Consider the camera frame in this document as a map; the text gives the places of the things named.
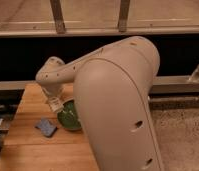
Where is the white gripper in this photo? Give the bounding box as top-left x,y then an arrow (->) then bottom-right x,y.
42,84 -> 62,103

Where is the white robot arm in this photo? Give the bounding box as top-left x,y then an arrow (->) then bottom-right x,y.
36,36 -> 164,171

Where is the left metal post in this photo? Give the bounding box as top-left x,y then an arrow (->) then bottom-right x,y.
50,0 -> 66,34

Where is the metal post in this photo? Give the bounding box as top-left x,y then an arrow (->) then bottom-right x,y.
117,0 -> 130,32
50,0 -> 66,34

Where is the right metal post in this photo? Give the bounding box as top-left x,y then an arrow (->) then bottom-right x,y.
117,0 -> 130,32

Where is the metal railing bar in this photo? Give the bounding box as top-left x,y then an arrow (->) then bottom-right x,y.
0,26 -> 199,37

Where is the blue sponge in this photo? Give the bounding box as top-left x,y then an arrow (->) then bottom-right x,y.
35,118 -> 57,137

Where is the white bottle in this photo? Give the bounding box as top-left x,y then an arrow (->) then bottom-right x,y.
48,97 -> 63,113

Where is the green ceramic bowl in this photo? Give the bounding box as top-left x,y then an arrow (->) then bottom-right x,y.
57,99 -> 81,131

